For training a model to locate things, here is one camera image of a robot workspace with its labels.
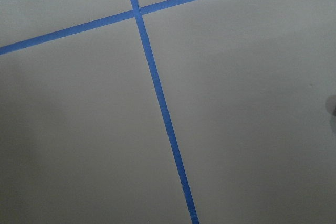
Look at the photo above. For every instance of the red strawberry on table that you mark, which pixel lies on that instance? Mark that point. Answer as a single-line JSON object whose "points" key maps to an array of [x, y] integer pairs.
{"points": [[330, 105]]}

